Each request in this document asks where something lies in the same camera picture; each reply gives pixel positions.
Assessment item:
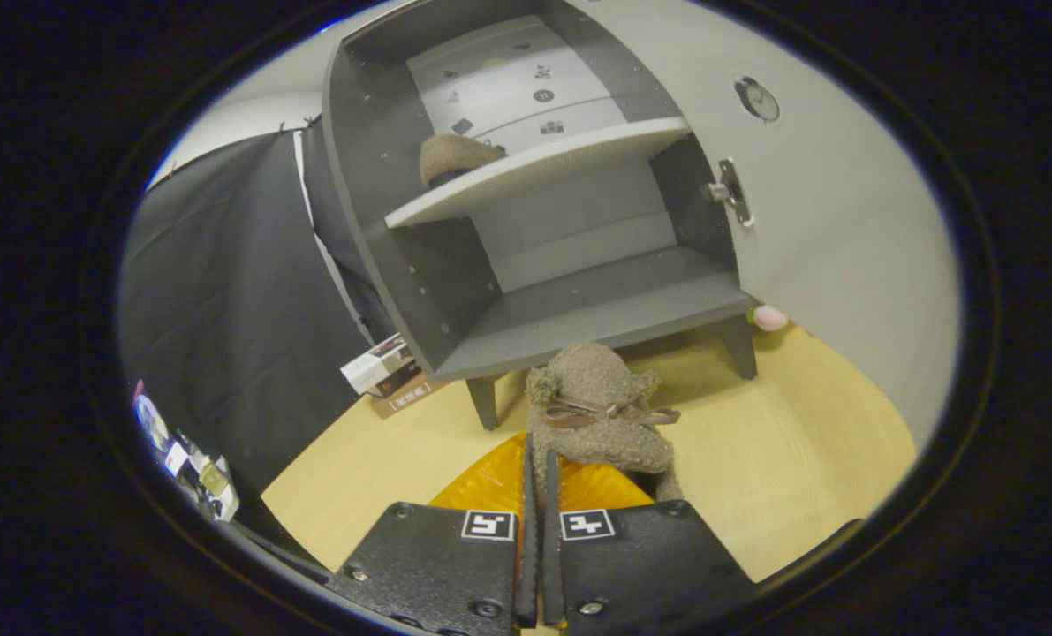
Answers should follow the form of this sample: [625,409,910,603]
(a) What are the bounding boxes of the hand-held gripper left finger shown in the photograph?
[325,431,541,636]

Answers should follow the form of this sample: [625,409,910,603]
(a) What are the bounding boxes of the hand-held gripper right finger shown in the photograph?
[541,447,758,636]

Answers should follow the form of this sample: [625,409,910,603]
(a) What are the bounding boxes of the brown fuzzy shoe with bow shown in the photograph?
[524,342,685,503]

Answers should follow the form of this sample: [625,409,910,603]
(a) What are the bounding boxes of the grey shoe cabinet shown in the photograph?
[321,0,761,432]

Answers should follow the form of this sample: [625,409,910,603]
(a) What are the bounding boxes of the metal cabinet hinge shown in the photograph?
[700,159,753,228]

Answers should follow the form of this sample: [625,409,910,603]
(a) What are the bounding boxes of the brown cardboard box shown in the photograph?
[371,375,447,419]

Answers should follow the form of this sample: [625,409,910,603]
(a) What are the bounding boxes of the white cardboard box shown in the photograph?
[340,334,416,396]

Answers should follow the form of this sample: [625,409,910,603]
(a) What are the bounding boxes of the white side table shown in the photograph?
[132,380,242,522]

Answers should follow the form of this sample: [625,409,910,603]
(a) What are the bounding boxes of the black backdrop cloth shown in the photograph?
[119,119,394,496]

